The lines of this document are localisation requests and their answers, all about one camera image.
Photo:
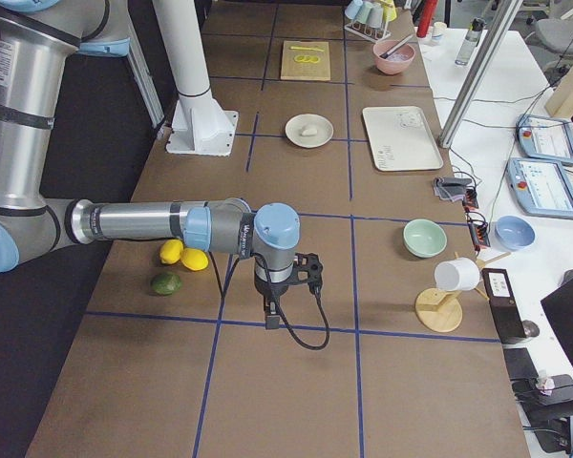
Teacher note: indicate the yellow lemon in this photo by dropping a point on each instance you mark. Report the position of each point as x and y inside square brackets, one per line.
[171, 251]
[194, 259]

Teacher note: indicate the aluminium frame post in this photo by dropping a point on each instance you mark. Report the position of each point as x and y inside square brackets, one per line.
[506, 14]

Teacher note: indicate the cream bear serving tray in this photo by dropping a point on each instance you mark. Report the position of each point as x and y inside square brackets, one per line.
[401, 139]

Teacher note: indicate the grey cup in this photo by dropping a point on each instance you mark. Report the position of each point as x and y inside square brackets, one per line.
[376, 16]

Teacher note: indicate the white paper cup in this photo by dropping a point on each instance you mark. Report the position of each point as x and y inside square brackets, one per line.
[438, 32]

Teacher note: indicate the far teach pendant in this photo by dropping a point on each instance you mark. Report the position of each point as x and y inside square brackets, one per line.
[545, 137]

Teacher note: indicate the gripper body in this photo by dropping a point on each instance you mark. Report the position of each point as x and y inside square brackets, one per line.
[268, 290]

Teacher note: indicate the cream round plate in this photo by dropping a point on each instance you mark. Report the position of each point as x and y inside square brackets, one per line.
[309, 130]

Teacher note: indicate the green cup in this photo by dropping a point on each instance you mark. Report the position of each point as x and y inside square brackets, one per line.
[364, 12]

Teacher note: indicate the green avocado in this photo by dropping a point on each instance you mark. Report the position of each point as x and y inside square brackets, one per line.
[166, 283]

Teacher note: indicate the folded grey cloth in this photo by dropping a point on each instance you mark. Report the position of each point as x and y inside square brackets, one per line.
[451, 188]

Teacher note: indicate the near teach pendant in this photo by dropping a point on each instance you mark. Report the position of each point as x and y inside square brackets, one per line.
[541, 187]

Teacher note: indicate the teach pendant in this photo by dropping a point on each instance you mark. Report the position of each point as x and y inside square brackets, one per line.
[541, 187]
[545, 137]

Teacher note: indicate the steel muddler black tip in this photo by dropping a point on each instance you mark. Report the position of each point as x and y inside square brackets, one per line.
[396, 47]

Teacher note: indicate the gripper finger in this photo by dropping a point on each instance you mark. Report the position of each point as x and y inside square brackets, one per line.
[272, 322]

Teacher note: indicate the blue cup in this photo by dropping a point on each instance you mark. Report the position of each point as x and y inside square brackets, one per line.
[353, 8]

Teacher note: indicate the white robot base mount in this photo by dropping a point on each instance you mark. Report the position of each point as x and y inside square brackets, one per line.
[200, 126]

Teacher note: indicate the red cylinder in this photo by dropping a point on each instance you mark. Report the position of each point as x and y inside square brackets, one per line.
[427, 12]

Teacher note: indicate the blue bowl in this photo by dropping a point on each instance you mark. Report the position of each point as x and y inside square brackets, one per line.
[514, 233]

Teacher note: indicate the black box with label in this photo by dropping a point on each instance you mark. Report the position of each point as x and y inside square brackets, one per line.
[503, 305]

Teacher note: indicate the pink bowl with ice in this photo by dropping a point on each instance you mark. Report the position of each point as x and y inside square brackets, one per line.
[395, 63]

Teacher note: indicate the yellow cup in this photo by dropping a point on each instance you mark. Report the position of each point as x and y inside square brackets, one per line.
[389, 10]

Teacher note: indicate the bamboo cutting board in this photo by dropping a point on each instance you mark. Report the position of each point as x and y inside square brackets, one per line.
[305, 61]

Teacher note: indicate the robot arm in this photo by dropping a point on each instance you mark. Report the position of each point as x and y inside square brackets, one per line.
[69, 137]

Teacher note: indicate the black power strip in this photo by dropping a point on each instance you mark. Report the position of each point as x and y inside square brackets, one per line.
[477, 223]

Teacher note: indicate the green bowl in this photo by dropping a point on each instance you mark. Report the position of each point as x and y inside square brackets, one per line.
[424, 238]

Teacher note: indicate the water bottle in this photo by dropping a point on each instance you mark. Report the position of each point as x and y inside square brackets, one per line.
[470, 41]

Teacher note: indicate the white mug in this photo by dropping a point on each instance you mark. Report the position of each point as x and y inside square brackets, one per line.
[461, 274]

